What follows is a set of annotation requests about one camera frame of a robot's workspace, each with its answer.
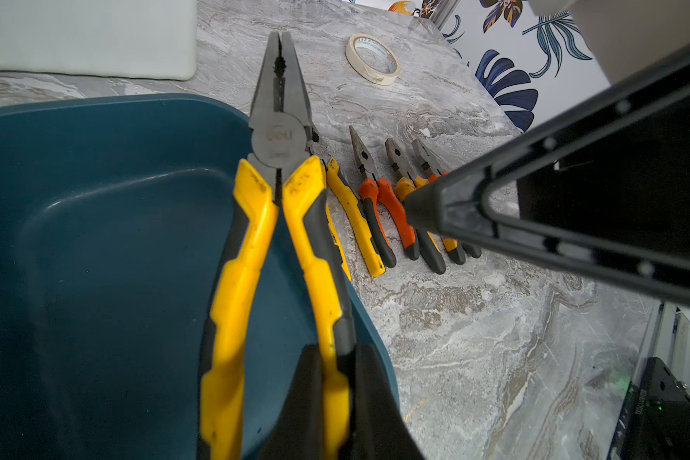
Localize yellow black pliers small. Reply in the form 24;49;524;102
196;30;358;460

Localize white brown lidded toolbox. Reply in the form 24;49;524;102
0;1;197;81

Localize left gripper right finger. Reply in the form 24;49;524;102
353;344;424;459

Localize teal plastic storage bin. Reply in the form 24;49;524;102
0;93;401;460

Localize orange black needle pliers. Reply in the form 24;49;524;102
348;126;420;268

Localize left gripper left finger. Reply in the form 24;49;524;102
257;345;324;459

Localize yellow black large pliers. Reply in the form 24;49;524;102
385;138;446;274

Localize masking tape roll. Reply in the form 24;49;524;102
345;34;402;86

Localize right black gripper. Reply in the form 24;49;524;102
404;44;690;307

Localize yellow black combination pliers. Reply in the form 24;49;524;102
323;155;386;277

